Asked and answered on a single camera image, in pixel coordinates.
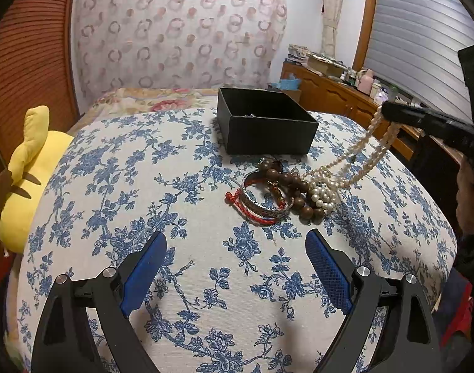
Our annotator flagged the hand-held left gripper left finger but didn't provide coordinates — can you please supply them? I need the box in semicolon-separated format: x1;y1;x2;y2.
31;230;168;373

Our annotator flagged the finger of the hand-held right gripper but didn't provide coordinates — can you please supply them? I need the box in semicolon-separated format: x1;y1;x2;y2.
381;101;474;153

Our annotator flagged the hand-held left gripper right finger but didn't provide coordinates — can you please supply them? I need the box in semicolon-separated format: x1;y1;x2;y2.
305;228;443;373

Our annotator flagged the white pearl necklace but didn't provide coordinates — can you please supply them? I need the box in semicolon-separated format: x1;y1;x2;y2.
299;108;401;193

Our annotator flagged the black cardboard box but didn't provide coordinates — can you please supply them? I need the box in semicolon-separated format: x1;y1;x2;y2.
216;87;320;156

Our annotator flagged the person's right forearm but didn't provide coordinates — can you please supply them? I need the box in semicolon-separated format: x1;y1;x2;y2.
455;161;474;242

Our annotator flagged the grey window blind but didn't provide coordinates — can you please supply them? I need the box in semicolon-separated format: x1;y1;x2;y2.
362;0;474;122

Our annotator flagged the pink bottle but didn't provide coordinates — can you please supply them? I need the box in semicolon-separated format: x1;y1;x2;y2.
357;69;376;95

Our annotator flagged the blue floral cloth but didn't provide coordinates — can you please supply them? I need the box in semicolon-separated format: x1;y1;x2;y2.
17;107;459;373

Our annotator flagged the silver bangle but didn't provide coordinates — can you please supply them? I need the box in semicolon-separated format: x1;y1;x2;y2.
239;171;292;219

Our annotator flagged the wooden cabinet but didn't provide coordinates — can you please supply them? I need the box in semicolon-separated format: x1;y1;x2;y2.
280;61;425;161

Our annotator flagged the pile of books and papers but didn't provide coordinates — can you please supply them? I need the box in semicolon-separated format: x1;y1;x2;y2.
287;43;352;79

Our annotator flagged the red cloth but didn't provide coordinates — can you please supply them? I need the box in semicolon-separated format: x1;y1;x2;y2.
440;294;474;349

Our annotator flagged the yellow plush toy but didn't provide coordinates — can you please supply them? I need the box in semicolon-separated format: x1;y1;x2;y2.
0;105;75;258

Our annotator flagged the tied lace curtain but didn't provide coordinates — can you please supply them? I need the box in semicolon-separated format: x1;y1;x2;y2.
320;0;349;58

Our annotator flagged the blue tissue pack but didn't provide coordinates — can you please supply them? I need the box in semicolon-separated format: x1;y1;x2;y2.
277;77;302;92

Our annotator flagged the floral bedsheet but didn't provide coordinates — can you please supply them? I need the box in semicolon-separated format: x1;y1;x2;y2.
90;86;223;116

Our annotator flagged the ribbed wooden panel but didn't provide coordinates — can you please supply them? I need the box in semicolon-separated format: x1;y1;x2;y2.
0;0;81;164

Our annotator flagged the white pearl bracelet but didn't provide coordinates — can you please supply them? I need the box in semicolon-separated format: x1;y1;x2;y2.
307;182;339;215

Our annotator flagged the red cord bracelet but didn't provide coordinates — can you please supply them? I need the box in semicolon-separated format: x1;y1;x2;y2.
225;177;286;227

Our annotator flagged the brown wooden bead bracelet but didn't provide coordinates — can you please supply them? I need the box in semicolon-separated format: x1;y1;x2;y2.
258;159;326;225

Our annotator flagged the ring-patterned sheer curtain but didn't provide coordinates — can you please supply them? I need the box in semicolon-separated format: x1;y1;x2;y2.
71;0;289;106

